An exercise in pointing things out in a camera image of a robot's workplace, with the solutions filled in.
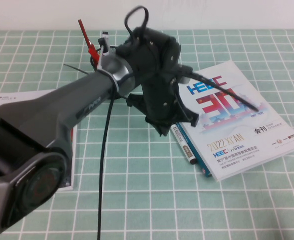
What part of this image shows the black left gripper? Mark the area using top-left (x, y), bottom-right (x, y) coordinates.
top-left (126, 71), bottom-right (200, 138)

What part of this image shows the white marker with black cap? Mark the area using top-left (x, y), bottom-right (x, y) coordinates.
top-left (170, 123), bottom-right (198, 166)
top-left (97, 36), bottom-right (111, 57)

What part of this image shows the black mesh pen holder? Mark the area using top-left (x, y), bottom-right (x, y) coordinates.
top-left (88, 44), bottom-right (118, 74)

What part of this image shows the red pen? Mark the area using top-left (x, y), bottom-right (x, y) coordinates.
top-left (77, 18), bottom-right (100, 66)

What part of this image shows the white HEEC catalogue book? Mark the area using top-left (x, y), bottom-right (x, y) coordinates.
top-left (175, 59), bottom-right (294, 183)

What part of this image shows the black zip tie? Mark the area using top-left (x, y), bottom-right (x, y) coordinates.
top-left (62, 63), bottom-right (90, 76)

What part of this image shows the white red robot brochure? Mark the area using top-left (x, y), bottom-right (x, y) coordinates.
top-left (0, 88), bottom-right (78, 192)

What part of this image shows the green checked tablecloth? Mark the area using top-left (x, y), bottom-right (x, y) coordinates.
top-left (0, 29), bottom-right (294, 240)

